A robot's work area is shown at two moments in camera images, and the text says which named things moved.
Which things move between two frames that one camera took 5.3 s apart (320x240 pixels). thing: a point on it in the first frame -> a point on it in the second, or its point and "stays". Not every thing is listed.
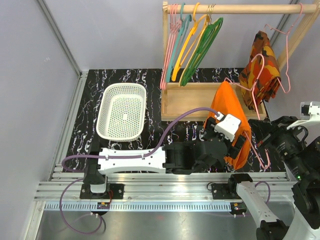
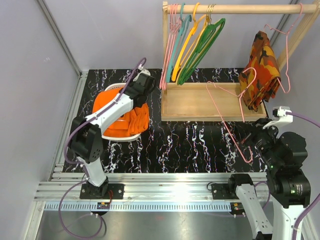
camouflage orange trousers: (260, 81) stays
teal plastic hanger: (185, 23) stays
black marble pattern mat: (156, 132) stays
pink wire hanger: (252, 88) -> (208, 83)
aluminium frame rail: (153, 192) stays
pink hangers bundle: (175, 26) stays
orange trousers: (226, 100) -> (133, 122)
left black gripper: (233, 149) -> (131, 84)
